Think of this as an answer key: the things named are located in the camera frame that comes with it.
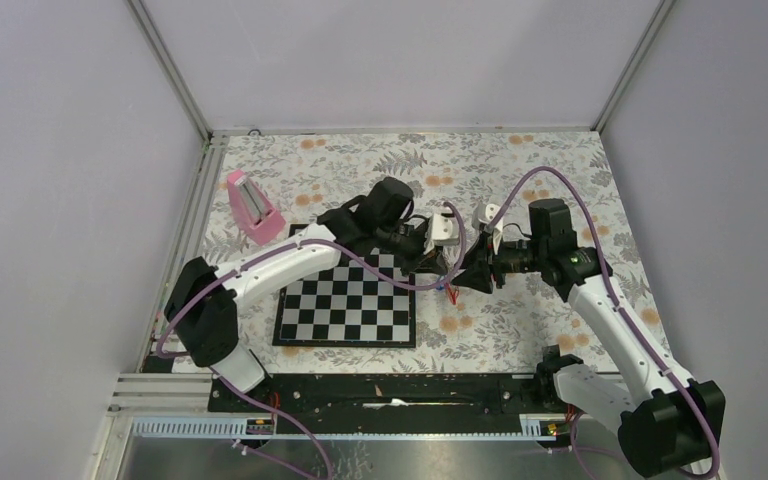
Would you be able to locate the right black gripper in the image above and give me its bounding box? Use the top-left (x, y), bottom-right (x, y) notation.
top-left (451, 230), bottom-right (547, 295)

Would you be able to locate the keyring with red fob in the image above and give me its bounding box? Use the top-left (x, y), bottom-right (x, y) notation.
top-left (443, 283), bottom-right (459, 306)

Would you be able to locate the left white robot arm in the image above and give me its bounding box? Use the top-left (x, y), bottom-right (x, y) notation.
top-left (156, 177), bottom-right (466, 411)

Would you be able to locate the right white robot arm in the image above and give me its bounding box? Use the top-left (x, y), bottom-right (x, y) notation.
top-left (453, 198), bottom-right (725, 478)

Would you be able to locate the black white chessboard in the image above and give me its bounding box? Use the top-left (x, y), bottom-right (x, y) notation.
top-left (272, 260), bottom-right (417, 348)

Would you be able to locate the pink metronome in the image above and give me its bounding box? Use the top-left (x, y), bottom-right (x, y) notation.
top-left (226, 170), bottom-right (286, 246)

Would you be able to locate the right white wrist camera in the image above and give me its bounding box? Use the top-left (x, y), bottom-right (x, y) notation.
top-left (471, 203), bottom-right (504, 253)

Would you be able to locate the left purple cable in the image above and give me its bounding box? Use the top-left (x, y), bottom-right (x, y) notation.
top-left (154, 201), bottom-right (469, 480)

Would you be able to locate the purple cable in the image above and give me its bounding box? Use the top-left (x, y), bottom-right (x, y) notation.
top-left (486, 165), bottom-right (722, 480)
top-left (154, 201), bottom-right (469, 480)

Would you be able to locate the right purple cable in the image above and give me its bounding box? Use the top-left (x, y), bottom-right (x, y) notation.
top-left (486, 165), bottom-right (722, 480)

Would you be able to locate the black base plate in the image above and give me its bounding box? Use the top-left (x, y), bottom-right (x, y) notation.
top-left (207, 373), bottom-right (576, 437)

